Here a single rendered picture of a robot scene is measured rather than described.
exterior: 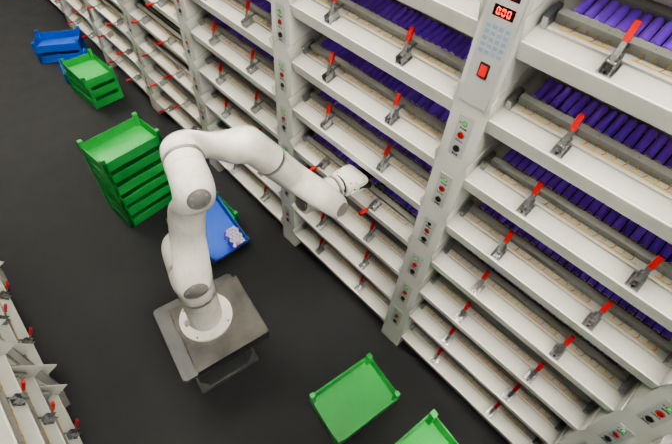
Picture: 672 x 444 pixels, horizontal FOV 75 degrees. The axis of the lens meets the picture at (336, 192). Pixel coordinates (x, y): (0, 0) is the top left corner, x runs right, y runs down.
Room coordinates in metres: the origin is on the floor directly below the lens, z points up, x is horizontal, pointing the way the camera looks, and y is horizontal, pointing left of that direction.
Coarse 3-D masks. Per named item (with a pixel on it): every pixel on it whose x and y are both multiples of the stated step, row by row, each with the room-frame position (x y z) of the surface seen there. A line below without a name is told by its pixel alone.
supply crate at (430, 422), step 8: (432, 416) 0.39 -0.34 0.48; (424, 424) 0.38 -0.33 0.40; (432, 424) 0.38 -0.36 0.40; (440, 424) 0.37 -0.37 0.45; (408, 432) 0.34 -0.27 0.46; (416, 432) 0.36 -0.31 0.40; (424, 432) 0.36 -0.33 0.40; (432, 432) 0.36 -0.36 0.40; (440, 432) 0.36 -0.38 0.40; (448, 432) 0.35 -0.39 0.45; (400, 440) 0.32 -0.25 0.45; (408, 440) 0.33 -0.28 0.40; (416, 440) 0.34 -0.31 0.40; (424, 440) 0.34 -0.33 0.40; (432, 440) 0.34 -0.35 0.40; (440, 440) 0.34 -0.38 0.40; (448, 440) 0.34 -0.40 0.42
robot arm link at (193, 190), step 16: (176, 160) 0.72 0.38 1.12; (192, 160) 0.72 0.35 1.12; (176, 176) 0.68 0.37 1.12; (192, 176) 0.67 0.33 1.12; (208, 176) 0.69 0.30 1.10; (176, 192) 0.64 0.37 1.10; (192, 192) 0.64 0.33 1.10; (208, 192) 0.66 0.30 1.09; (176, 208) 0.64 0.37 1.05; (192, 208) 0.63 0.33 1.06; (208, 208) 0.66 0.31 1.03; (176, 224) 0.67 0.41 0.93; (192, 224) 0.68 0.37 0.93; (176, 240) 0.67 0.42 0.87; (192, 240) 0.67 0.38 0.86; (176, 256) 0.65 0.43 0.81; (192, 256) 0.66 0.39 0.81; (208, 256) 0.68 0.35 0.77; (176, 272) 0.62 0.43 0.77; (192, 272) 0.63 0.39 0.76; (208, 272) 0.65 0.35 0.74; (176, 288) 0.60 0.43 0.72; (192, 288) 0.60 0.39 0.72; (208, 288) 0.63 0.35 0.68
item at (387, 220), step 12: (300, 132) 1.30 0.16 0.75; (312, 132) 1.32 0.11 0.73; (300, 144) 1.28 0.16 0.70; (300, 156) 1.25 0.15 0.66; (312, 156) 1.22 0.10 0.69; (336, 168) 1.16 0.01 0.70; (360, 192) 1.05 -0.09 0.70; (360, 204) 1.01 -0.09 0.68; (372, 216) 0.98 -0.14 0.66; (384, 216) 0.95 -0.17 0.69; (396, 216) 0.95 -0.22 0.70; (396, 228) 0.91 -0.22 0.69; (408, 228) 0.91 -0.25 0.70; (408, 240) 0.85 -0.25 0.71
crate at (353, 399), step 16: (352, 368) 0.66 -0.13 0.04; (368, 368) 0.68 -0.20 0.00; (336, 384) 0.61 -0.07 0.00; (352, 384) 0.61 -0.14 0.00; (368, 384) 0.62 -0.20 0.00; (384, 384) 0.62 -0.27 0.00; (320, 400) 0.54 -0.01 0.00; (336, 400) 0.55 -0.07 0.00; (352, 400) 0.55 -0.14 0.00; (368, 400) 0.56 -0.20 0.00; (384, 400) 0.56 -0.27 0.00; (320, 416) 0.47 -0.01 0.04; (336, 416) 0.49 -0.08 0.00; (352, 416) 0.49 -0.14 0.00; (368, 416) 0.50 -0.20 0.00; (336, 432) 0.43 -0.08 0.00; (352, 432) 0.42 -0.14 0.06
